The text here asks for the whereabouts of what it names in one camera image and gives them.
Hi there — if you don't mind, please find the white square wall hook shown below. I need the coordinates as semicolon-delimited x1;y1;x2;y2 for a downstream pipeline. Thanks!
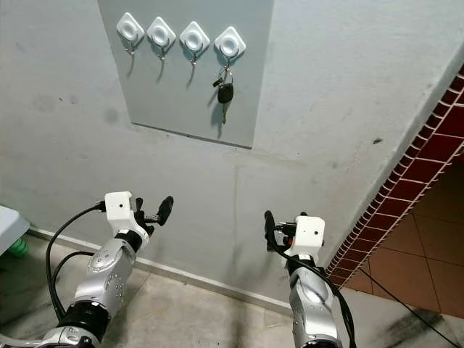
146;16;178;59
214;26;247;67
179;20;211;63
115;12;146;54

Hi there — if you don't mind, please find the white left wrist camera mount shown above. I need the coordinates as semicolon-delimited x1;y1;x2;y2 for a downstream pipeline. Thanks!
104;191;150;241

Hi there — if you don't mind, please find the black car key with ring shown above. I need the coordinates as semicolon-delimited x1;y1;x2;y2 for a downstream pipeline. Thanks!
213;66;235;125

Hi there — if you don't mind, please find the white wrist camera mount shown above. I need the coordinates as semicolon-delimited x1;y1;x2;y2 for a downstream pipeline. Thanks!
104;191;150;241
286;216;326;263

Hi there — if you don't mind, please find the thin black floor cable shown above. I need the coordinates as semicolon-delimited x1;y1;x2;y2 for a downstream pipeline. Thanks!
355;267;444;348

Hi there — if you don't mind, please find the small green object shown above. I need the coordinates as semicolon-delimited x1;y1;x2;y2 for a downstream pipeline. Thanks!
7;238;30;259

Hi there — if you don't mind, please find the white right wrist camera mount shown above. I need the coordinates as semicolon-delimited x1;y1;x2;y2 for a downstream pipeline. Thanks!
286;216;326;263

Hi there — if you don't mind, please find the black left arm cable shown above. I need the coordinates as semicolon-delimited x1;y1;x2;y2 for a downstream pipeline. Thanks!
44;202;107;323

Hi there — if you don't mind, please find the white baseboard strip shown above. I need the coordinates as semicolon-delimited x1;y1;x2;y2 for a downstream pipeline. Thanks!
29;228;294;315

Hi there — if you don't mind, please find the grey wall board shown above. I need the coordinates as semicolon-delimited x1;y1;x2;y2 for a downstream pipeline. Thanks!
98;0;276;149

